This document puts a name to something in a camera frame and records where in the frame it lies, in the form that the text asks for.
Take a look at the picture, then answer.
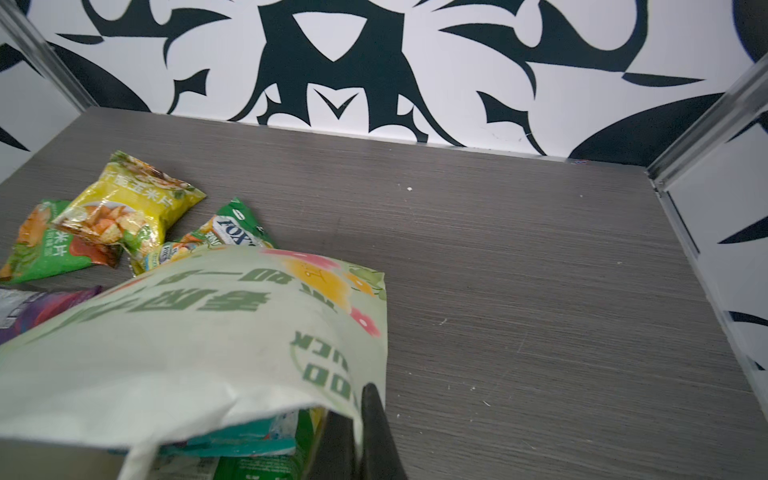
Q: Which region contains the teal mint candy bag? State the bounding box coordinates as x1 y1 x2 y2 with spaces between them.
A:
155 410 299 458

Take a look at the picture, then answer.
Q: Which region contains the green red snack bag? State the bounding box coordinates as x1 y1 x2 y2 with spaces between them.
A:
1 199 120 284

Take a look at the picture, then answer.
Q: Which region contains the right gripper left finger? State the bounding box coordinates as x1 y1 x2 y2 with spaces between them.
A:
305 412 361 480

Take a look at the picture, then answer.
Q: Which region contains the green white snack bag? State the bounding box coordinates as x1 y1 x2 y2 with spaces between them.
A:
213 407 326 480

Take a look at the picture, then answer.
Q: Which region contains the yellow chips snack bag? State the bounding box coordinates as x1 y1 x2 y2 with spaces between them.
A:
52 151 206 260

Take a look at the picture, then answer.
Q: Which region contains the yellow green snack bag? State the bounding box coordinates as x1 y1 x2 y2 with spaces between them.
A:
130 198 276 276

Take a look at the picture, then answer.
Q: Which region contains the floral paper gift bag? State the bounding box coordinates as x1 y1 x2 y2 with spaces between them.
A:
1 246 388 479

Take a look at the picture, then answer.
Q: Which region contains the aluminium cage frame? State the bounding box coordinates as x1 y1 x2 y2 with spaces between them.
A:
0 0 768 415

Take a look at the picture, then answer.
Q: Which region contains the purple snack bag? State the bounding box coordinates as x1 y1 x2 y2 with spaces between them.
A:
0 286 103 344

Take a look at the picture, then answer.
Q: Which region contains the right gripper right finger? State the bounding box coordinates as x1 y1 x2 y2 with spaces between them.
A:
360 383 408 480

